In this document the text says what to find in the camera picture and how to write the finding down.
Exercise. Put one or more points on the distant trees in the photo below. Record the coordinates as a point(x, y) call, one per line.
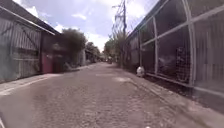
point(100, 51)

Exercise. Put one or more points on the round green tree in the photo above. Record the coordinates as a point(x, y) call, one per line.
point(72, 42)

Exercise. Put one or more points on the corrugated metal shed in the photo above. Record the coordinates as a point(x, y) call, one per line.
point(20, 50)

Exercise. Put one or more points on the concrete side strip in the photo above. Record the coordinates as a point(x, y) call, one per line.
point(23, 82)

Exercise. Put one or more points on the red door building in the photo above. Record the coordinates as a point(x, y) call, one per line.
point(50, 56)

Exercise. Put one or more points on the grey asphalt road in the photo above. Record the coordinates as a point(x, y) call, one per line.
point(93, 100)

